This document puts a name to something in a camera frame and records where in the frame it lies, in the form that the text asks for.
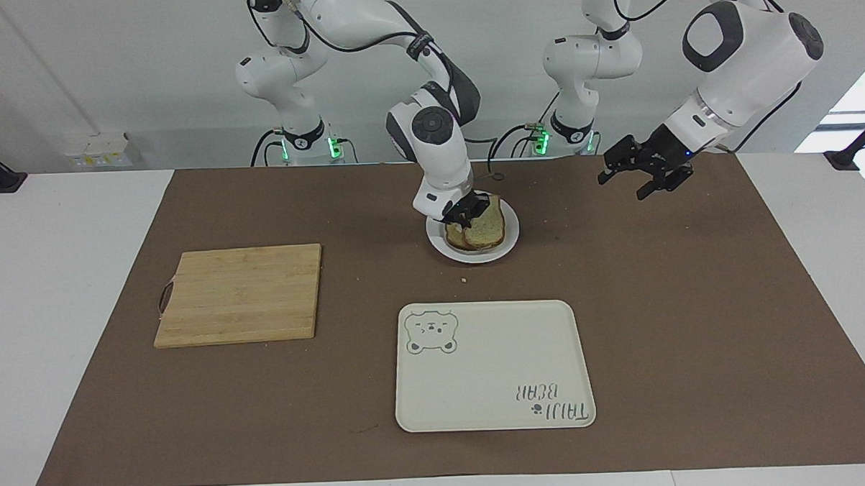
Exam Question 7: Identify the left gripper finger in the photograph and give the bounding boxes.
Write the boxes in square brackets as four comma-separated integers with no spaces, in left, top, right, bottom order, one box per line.
[595,134,648,187]
[634,160,696,202]

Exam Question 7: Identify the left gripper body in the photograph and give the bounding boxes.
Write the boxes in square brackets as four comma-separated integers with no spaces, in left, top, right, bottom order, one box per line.
[640,124,694,176]

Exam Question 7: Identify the brown bread slice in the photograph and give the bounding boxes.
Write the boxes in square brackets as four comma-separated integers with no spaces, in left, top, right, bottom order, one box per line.
[462,193,506,247]

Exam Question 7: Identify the wooden cutting board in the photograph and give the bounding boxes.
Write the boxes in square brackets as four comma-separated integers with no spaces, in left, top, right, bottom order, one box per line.
[150,243,326,350]

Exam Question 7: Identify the sandwich base on bread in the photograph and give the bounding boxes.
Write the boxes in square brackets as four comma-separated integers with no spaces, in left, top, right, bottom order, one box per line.
[445,221,507,253]

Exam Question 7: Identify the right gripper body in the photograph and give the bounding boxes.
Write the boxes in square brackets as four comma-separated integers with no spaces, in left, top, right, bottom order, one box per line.
[439,196,478,226]

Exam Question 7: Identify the cream tray with bear print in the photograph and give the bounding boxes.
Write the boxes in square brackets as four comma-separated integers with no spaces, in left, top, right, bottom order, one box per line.
[390,297,598,435]

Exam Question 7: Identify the white wall socket box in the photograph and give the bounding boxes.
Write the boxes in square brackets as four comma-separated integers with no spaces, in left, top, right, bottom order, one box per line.
[64,133,142,171]

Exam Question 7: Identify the round white plate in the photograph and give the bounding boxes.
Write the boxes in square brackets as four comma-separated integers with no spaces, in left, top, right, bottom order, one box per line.
[424,196,522,266]

